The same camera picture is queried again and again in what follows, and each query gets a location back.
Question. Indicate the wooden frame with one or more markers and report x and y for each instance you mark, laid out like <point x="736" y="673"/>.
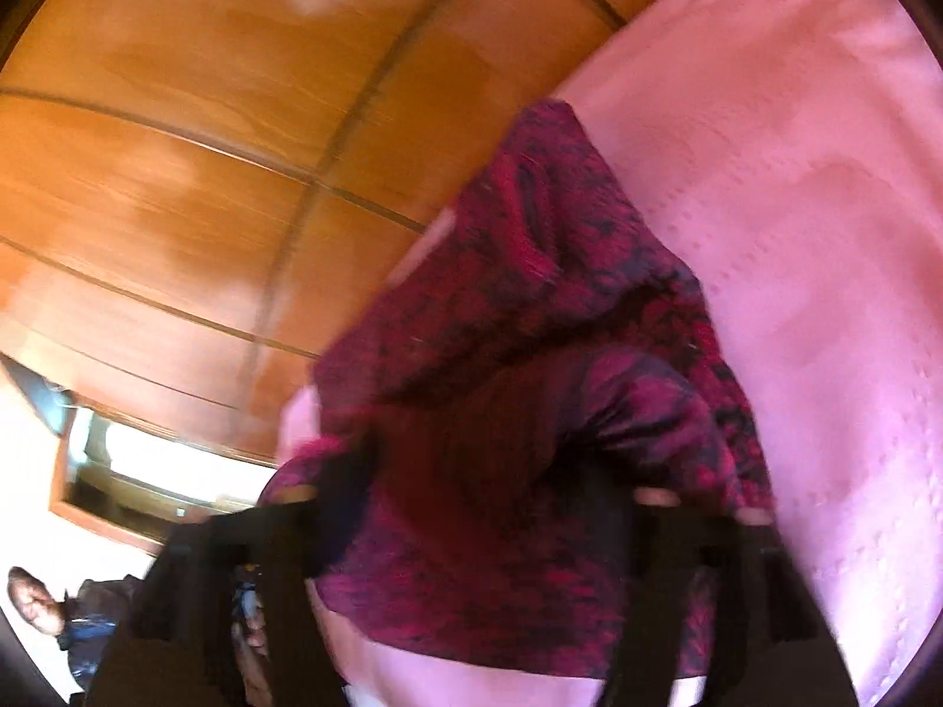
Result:
<point x="110" y="508"/>

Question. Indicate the pink bedspread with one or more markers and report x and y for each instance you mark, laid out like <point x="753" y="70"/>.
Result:
<point x="810" y="236"/>

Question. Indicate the red black patterned sweater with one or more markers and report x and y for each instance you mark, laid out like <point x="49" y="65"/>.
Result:
<point x="516" y="309"/>

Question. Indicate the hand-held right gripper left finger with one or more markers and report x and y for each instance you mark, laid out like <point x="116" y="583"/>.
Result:
<point x="221" y="604"/>

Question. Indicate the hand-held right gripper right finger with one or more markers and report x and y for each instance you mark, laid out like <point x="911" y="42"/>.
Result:
<point x="707" y="604"/>

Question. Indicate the wooden panelled wardrobe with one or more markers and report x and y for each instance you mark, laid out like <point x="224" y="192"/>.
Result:
<point x="184" y="162"/>

